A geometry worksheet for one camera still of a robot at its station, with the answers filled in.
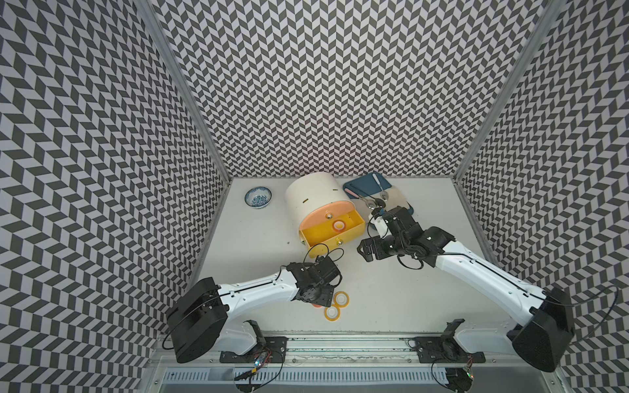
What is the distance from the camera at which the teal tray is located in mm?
1163

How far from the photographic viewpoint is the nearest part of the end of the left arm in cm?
59

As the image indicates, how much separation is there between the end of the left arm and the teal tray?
53cm

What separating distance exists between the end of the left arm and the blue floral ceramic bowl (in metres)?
0.49

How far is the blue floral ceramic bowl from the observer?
108 centimetres

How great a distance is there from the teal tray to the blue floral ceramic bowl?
1.20 ft
